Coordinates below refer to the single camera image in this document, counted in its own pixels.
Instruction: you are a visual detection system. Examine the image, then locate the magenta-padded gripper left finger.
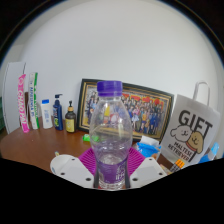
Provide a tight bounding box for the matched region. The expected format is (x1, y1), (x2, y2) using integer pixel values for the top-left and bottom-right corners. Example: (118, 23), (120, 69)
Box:
(57, 147), (99, 190)

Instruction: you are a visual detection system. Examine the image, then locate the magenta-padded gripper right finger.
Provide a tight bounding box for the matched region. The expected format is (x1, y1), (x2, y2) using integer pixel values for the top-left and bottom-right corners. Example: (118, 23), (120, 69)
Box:
(126, 147), (168, 190)

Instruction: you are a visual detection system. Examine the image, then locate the clear purple-capped water bottle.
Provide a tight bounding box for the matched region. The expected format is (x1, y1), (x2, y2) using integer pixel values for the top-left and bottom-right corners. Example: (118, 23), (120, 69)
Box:
(89, 80), (134, 191)

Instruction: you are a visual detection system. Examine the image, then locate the small brown snack pack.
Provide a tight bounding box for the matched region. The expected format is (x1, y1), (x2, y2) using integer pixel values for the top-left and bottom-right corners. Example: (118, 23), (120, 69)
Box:
(159, 163), (172, 175)

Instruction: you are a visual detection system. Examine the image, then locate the blue tissue pack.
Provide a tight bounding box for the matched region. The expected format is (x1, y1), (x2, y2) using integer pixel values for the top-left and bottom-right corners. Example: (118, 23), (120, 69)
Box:
(135, 135), (162, 159)

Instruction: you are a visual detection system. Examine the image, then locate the amber yellow-labelled pump bottle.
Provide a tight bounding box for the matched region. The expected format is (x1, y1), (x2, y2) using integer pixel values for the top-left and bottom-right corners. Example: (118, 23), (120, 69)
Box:
(64, 100), (77, 134)

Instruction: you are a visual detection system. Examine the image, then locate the white printed paper bag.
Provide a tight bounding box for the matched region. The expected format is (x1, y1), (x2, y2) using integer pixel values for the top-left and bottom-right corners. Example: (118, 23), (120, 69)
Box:
(159, 80), (222, 164)

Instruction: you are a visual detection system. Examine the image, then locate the dark blue pump bottle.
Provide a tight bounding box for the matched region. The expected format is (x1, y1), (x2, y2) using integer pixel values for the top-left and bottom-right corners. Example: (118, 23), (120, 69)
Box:
(52, 93), (64, 131)

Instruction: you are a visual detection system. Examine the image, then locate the framed group photo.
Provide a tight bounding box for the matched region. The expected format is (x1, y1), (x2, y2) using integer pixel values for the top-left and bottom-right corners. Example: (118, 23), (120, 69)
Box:
(77, 78), (175, 143)

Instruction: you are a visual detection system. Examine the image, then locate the white blue-capped lotion bottle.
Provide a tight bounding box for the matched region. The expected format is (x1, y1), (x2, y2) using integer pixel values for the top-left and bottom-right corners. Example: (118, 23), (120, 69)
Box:
(40, 98), (54, 130)

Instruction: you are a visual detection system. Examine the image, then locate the tall green and white box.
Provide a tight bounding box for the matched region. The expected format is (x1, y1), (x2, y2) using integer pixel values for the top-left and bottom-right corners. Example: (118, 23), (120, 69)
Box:
(28, 72), (40, 130)

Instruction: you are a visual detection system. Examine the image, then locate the white cabinet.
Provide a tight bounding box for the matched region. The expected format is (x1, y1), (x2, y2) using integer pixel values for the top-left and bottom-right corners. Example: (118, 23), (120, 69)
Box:
(2, 61), (27, 135)

